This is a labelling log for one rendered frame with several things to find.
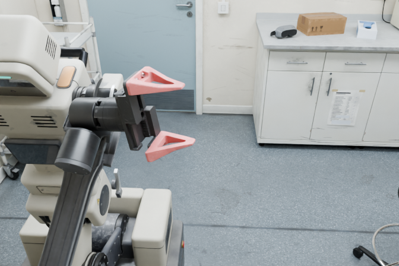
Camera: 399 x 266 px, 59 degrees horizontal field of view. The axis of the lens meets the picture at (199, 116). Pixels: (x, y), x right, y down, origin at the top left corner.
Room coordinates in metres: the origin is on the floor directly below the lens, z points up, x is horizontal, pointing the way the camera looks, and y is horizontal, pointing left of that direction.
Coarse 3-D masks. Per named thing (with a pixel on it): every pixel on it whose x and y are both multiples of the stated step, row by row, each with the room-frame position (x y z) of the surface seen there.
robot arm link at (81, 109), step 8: (72, 104) 0.51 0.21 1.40; (80, 104) 0.51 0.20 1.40; (88, 104) 0.50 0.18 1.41; (96, 104) 0.50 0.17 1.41; (72, 112) 0.50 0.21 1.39; (80, 112) 0.50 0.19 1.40; (88, 112) 0.49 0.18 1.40; (72, 120) 0.50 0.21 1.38; (80, 120) 0.49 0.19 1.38; (88, 120) 0.49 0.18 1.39; (96, 120) 0.49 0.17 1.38; (64, 128) 0.49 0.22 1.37; (80, 128) 0.48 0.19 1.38; (88, 128) 0.49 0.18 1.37; (96, 128) 0.49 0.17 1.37
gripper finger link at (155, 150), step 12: (144, 108) 0.51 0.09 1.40; (144, 120) 0.50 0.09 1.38; (156, 120) 0.51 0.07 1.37; (144, 132) 0.50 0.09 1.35; (156, 132) 0.50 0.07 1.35; (168, 132) 0.50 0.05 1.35; (156, 144) 0.47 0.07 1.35; (180, 144) 0.46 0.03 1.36; (192, 144) 0.45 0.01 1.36; (156, 156) 0.45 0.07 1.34
